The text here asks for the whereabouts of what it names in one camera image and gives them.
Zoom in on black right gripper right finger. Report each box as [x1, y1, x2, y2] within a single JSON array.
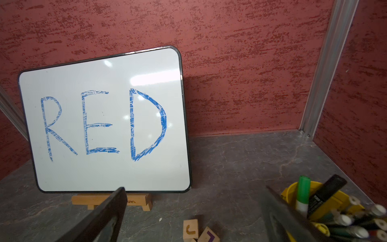
[[261, 187, 332, 242]]

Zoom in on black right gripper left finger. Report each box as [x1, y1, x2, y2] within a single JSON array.
[[57, 187, 126, 242]]

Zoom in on green marker pen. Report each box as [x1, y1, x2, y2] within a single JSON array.
[[295, 176, 311, 217]]

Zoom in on yellow pen cup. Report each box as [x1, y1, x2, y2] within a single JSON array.
[[281, 181, 365, 242]]

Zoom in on black marker pen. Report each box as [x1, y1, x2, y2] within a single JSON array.
[[307, 174, 347, 218]]

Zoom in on wooden block purple L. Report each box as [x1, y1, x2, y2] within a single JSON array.
[[197, 227, 220, 242]]

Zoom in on wooden block brown J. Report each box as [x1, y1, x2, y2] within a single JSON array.
[[182, 219, 199, 242]]

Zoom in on white dry-erase board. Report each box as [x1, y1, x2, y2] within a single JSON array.
[[18, 45, 192, 193]]

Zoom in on aluminium corner frame post left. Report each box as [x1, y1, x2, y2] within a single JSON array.
[[0, 87, 29, 141]]

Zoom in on aluminium corner frame post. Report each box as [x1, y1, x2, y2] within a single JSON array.
[[299, 1, 359, 137], [0, 87, 29, 141]]

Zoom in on aluminium corner frame post right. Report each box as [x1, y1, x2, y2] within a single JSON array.
[[299, 1, 359, 137]]

